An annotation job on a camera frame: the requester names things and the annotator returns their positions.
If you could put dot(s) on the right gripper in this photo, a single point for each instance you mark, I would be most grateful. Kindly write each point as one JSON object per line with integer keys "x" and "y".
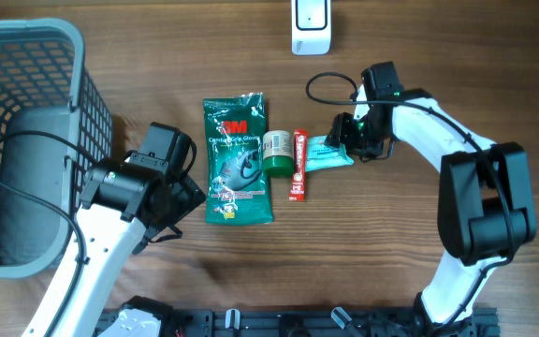
{"x": 341, "y": 131}

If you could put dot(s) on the pale green wipes packet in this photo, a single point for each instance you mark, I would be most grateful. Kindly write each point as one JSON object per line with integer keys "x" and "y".
{"x": 321, "y": 156}

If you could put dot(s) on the red coffee stick sachet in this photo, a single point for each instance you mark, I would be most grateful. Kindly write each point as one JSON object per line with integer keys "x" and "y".
{"x": 297, "y": 191}

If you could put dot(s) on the green lid white jar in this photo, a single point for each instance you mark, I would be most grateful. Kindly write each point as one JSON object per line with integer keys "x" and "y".
{"x": 278, "y": 157}

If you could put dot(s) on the green 3M gloves packet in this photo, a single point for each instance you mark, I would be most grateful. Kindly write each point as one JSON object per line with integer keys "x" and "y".
{"x": 238, "y": 188}

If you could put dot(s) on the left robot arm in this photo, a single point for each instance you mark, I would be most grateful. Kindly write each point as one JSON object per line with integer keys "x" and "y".
{"x": 124, "y": 206}

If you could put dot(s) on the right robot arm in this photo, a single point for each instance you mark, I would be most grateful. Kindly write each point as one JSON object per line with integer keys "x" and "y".
{"x": 485, "y": 206}

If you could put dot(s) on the white barcode scanner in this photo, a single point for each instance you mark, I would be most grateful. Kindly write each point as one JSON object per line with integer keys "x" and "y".
{"x": 310, "y": 27}

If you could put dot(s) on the grey plastic mesh basket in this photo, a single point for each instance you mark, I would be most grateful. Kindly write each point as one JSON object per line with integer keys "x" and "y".
{"x": 53, "y": 125}

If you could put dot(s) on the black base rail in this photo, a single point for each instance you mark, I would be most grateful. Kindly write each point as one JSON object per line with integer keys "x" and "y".
{"x": 389, "y": 321}

